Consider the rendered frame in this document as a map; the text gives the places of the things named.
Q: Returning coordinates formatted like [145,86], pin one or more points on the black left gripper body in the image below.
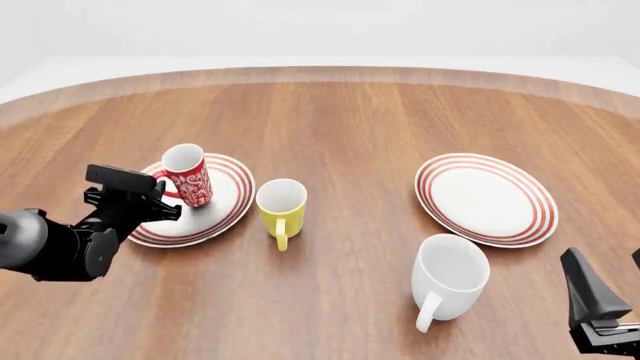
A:
[127,204]

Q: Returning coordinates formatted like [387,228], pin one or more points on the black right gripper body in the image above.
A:
[607,335]

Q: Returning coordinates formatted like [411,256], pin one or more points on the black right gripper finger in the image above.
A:
[590,288]
[636,259]

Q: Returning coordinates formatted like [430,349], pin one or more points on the red mug with white pattern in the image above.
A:
[192,183]

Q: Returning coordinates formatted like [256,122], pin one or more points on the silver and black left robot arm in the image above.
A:
[55,243]

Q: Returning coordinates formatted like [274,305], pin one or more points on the white plate with red rings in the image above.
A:
[482,198]
[227,202]

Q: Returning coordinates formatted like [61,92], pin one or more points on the yellow mug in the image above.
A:
[286,217]

